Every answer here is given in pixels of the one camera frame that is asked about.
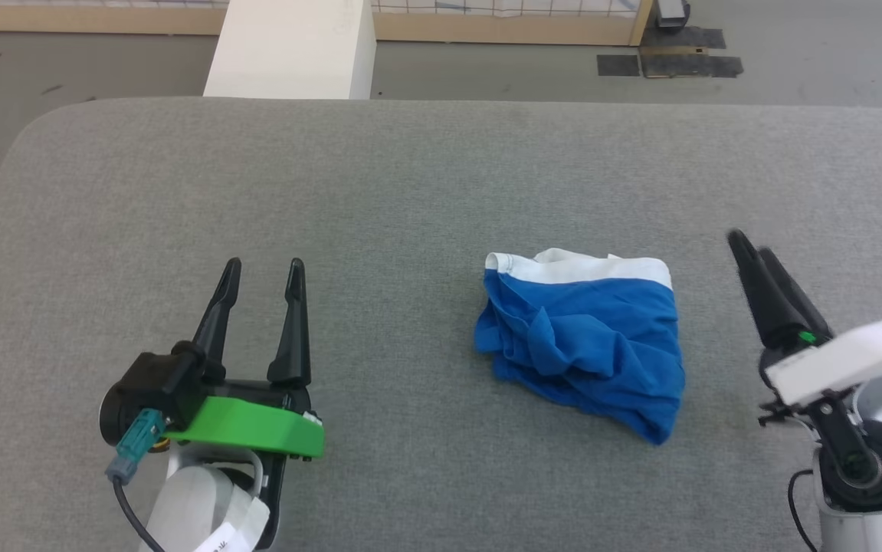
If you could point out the white rectangular box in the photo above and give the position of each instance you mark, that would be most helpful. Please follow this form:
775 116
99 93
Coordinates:
291 54

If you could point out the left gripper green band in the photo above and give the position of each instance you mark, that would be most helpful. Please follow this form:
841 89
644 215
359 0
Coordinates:
257 425

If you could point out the blue white garment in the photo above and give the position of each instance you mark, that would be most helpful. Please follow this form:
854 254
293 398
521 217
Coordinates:
586 337

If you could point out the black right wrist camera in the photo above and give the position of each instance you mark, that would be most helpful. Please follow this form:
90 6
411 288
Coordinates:
862 456

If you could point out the small black floor mat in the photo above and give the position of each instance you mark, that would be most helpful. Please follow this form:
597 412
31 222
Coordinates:
618 65

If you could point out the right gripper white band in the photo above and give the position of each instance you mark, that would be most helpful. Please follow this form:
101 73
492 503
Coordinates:
847 360

